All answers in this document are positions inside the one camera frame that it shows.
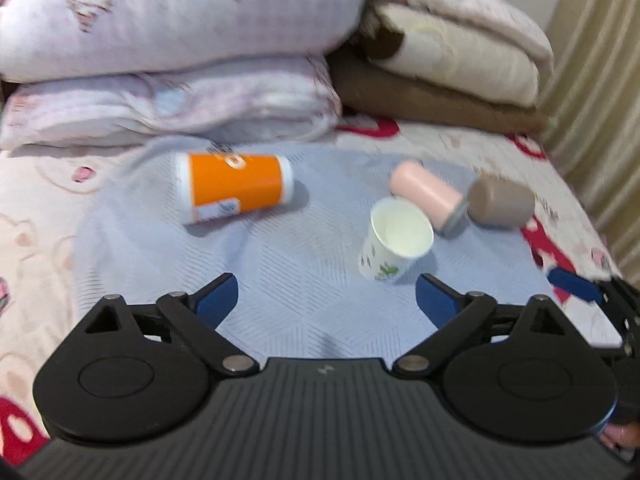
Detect brown cup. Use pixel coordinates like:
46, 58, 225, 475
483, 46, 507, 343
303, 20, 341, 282
467, 176, 536, 230

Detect orange and white cup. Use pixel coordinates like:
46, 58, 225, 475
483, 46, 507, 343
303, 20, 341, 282
171, 151, 295, 226

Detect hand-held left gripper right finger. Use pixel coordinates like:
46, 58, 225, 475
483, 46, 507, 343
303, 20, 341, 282
392, 272, 569, 377

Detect white paper cup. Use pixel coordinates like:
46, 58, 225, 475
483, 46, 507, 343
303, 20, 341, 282
357, 196, 435, 284

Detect beige curtain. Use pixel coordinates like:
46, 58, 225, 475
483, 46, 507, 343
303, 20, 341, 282
539, 0, 640, 277

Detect person's right hand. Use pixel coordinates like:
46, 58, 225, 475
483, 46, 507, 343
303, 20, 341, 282
599, 421, 640, 463

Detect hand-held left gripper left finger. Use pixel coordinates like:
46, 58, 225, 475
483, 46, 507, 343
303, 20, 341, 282
82, 272, 261, 377

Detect pink cup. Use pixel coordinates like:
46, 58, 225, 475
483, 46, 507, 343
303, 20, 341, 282
389, 159, 470, 235

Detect cream folded quilt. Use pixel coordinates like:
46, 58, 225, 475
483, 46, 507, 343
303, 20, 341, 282
360, 0, 556, 109

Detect light blue mat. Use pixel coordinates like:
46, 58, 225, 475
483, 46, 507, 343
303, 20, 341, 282
75, 135, 568, 361

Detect brown folded blanket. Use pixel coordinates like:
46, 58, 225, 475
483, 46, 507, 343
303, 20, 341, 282
327, 45, 549, 134

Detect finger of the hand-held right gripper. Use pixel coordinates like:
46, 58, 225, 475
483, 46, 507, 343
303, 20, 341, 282
546, 267, 640, 351

